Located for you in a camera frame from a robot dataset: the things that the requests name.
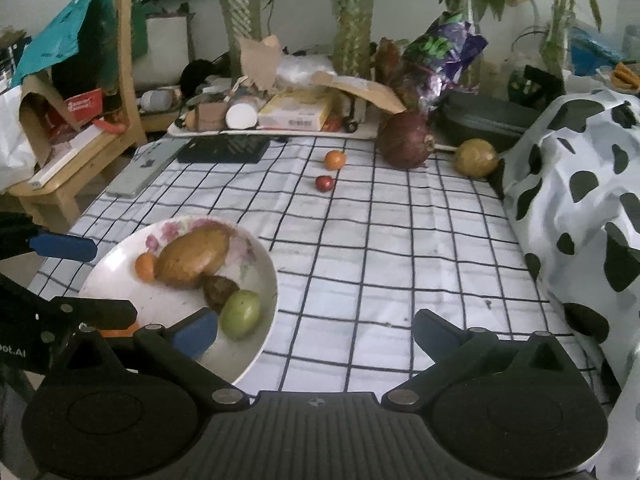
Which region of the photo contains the dark brown round fruit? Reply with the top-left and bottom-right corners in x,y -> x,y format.
202,275 -> 241,313

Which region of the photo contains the white floral plate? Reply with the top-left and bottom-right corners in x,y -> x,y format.
79,215 -> 279,386

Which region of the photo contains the black zip case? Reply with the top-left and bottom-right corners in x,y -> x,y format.
435,91 -> 544,148

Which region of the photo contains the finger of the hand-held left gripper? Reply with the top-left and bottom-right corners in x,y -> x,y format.
37,297 -> 139,342
0,212 -> 99,264

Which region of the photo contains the wooden chair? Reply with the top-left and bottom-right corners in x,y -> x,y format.
9,0 -> 149,235

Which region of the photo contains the red box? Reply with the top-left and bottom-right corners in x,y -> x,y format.
47,89 -> 107,132

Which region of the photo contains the white plant pot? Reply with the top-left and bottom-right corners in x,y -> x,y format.
132,14 -> 196,92

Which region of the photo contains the red packet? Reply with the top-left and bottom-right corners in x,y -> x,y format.
375,37 -> 409,87

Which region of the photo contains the grey flat device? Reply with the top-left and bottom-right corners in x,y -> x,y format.
106,140 -> 188,198

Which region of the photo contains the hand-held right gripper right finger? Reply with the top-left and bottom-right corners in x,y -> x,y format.
381,308 -> 583,413

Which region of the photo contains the white tray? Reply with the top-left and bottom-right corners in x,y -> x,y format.
167,119 -> 379,140

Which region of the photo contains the orange snack pack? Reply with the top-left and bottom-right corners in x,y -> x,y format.
610,62 -> 640,93

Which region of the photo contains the braided plant trunk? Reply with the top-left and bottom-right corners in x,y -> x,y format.
327,0 -> 379,79
215,0 -> 264,79

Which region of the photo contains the black grid tray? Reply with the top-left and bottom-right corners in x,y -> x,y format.
177,135 -> 271,164

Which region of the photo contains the yellow round fruit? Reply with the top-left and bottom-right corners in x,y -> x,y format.
436,138 -> 500,178

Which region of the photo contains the white black checkered tablecloth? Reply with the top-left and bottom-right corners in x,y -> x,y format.
27,132 -> 616,403

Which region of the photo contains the bamboo plant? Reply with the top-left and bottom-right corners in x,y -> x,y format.
515,0 -> 626,80

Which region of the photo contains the white cylinder container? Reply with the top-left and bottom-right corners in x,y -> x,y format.
225,100 -> 259,130

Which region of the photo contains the purple snack bag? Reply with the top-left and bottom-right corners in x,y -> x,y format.
402,10 -> 489,106

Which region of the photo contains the white jar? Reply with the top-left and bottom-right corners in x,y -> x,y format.
139,87 -> 182,112

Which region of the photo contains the cow print blanket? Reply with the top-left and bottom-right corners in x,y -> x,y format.
501,89 -> 640,480

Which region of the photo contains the yellow box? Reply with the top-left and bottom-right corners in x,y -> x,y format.
257,91 -> 336,131

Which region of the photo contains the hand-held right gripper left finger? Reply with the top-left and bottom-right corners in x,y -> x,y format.
47,307 -> 251,413

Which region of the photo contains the blue plastic bag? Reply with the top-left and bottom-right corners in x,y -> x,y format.
570,27 -> 626,67

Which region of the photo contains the clear plastic bag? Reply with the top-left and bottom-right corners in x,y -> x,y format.
277,54 -> 336,86

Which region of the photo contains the torn brown paper bag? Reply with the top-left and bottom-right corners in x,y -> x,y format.
239,35 -> 282,95

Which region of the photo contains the teal plastic bag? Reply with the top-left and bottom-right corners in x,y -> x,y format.
10,0 -> 99,89

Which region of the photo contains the black clip device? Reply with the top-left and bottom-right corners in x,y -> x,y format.
507,65 -> 566,111

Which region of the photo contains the black round object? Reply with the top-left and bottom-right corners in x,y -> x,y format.
180,59 -> 216,97

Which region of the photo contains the dark red pomegranate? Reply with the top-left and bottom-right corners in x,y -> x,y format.
376,111 -> 436,170

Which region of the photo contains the brown envelope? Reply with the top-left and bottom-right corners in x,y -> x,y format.
312,71 -> 407,115

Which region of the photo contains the brown green mango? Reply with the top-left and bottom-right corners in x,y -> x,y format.
155,222 -> 232,290

